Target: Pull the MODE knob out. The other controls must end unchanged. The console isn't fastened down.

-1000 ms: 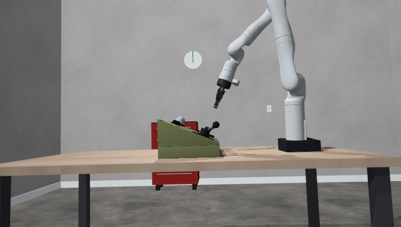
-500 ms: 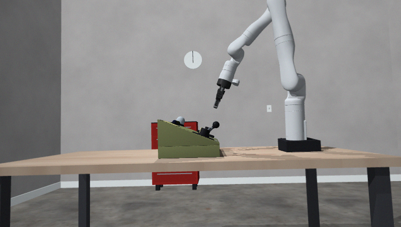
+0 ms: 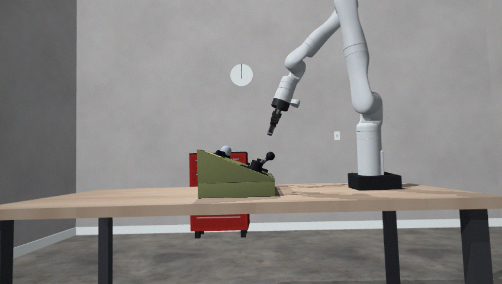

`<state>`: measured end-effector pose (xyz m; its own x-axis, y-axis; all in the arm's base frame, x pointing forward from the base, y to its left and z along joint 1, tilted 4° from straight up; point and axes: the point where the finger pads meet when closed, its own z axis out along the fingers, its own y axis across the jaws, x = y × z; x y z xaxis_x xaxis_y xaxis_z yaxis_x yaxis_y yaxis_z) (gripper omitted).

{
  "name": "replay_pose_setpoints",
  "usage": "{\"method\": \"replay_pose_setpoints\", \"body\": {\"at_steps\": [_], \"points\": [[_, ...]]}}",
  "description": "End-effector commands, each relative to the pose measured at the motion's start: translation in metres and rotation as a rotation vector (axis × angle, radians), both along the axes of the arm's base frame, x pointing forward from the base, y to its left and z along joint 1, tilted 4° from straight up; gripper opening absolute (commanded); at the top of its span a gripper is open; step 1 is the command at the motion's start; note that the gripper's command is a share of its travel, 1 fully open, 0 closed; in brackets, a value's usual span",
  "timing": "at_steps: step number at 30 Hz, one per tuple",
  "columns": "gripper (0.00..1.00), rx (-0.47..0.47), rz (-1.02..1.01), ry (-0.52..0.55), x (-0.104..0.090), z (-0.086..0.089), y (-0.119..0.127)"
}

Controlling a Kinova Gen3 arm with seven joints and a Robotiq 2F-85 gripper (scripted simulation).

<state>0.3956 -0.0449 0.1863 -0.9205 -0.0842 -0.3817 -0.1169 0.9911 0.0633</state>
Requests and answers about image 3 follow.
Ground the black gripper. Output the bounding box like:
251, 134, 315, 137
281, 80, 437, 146
267, 98, 290, 136

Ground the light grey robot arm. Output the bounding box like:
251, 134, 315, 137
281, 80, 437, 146
274, 0, 384, 176

